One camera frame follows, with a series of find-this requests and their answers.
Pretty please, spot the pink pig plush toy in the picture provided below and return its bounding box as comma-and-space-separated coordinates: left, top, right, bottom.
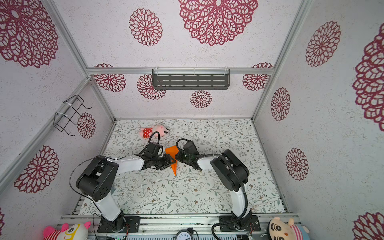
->
139, 125, 170, 139

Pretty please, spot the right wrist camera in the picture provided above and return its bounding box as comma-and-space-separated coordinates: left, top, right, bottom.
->
183, 141, 199, 155

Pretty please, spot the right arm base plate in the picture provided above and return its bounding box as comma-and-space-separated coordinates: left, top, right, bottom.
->
220, 214, 261, 232

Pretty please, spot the orange square paper sheet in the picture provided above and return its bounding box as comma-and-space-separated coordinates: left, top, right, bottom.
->
165, 146, 179, 176

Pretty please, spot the round gauge clock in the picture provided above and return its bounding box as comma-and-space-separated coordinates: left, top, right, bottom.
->
175, 228, 194, 240

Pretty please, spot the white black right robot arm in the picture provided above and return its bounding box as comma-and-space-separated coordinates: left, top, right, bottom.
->
176, 150, 250, 220

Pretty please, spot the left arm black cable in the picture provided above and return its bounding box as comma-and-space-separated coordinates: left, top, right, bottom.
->
69, 155, 103, 202

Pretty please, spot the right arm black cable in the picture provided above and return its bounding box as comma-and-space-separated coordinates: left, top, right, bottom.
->
175, 137, 250, 240

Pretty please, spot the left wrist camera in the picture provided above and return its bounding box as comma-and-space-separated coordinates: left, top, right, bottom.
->
143, 142, 163, 158

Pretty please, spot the grey wall shelf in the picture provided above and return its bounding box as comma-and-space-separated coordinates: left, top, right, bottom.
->
152, 69, 231, 90

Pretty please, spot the boy face plush toy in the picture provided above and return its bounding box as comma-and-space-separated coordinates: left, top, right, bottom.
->
267, 217, 310, 240

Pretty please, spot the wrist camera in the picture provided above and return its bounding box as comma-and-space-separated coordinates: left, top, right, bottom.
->
183, 141, 199, 155
143, 142, 163, 158

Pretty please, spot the pink white plush toy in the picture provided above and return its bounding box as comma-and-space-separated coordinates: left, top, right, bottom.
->
43, 222, 91, 240

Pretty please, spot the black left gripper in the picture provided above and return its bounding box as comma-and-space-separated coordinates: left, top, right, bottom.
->
152, 153, 177, 171

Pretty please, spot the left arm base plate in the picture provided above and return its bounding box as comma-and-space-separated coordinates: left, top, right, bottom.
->
97, 216, 141, 234

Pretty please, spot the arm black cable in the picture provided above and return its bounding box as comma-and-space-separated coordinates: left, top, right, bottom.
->
175, 137, 250, 240
69, 155, 103, 202

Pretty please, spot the black wire wall rack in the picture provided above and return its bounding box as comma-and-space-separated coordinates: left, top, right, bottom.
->
53, 95, 91, 137

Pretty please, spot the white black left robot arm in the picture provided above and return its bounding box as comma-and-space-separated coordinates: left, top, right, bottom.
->
76, 154, 176, 222

